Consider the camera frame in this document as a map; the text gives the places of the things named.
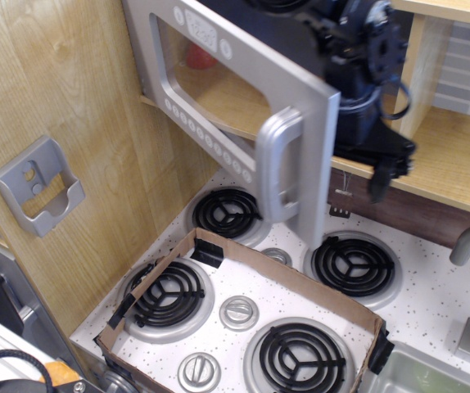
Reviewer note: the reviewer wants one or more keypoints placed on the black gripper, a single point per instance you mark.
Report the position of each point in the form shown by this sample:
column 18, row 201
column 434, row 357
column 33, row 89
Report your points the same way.
column 363, row 137

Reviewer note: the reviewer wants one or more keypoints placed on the silver toy microwave door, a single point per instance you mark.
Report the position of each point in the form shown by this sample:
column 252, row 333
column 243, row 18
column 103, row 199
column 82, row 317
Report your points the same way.
column 288, row 168

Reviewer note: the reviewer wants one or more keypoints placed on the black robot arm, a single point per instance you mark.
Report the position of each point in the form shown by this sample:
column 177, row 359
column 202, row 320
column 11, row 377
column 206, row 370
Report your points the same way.
column 354, row 46

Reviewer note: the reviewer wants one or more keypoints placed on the hanging metal slotted spatula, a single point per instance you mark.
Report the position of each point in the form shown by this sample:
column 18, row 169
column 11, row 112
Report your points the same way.
column 342, row 198

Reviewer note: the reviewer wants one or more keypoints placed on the wooden shelf unit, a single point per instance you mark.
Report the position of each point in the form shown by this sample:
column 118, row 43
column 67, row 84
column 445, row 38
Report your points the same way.
column 441, row 161

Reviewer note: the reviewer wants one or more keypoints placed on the back right black burner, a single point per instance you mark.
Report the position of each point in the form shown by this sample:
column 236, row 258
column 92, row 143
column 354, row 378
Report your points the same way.
column 358, row 265

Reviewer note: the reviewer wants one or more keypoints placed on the black burner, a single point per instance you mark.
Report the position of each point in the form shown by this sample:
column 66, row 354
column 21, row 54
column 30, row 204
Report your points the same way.
column 230, row 212
column 297, row 355
column 174, row 307
column 358, row 265

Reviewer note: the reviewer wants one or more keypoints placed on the middle small silver knob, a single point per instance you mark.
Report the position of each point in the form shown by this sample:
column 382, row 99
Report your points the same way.
column 278, row 255

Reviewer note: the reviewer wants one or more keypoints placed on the back left black burner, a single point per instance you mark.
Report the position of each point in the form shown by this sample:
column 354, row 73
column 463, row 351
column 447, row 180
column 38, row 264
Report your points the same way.
column 230, row 212

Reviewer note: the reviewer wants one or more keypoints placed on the metal sink basin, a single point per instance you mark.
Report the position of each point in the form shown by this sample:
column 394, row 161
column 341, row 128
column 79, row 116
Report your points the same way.
column 410, row 370

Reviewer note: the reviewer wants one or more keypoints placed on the front right black burner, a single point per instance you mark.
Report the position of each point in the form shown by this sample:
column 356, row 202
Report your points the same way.
column 297, row 355

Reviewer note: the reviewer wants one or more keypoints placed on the centre silver stove knob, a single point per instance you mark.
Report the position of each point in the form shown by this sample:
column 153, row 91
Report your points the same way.
column 239, row 313

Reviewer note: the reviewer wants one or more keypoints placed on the silver stove knob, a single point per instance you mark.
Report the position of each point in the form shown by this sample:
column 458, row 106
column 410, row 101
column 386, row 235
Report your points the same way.
column 199, row 372
column 239, row 313

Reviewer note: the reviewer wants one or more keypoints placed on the red toy strawberry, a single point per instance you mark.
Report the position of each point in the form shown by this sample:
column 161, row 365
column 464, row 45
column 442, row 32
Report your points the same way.
column 198, row 59

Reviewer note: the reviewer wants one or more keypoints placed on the front left black burner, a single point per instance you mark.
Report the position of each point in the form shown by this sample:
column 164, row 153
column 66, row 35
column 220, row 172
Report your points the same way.
column 174, row 307

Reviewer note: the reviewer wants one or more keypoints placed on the front silver stove knob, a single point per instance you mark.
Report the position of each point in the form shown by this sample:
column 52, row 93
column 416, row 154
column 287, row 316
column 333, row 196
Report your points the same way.
column 199, row 372

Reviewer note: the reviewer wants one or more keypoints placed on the oven front silver knob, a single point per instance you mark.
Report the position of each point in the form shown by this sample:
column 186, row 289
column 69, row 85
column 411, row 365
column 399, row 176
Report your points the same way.
column 114, row 383

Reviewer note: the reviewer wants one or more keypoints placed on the brown cardboard border frame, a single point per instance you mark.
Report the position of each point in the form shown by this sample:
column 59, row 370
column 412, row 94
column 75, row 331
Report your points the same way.
column 235, row 270

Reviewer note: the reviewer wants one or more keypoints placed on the grey wall phone holder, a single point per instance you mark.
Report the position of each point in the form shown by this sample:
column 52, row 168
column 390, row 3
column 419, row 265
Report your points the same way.
column 29, row 174

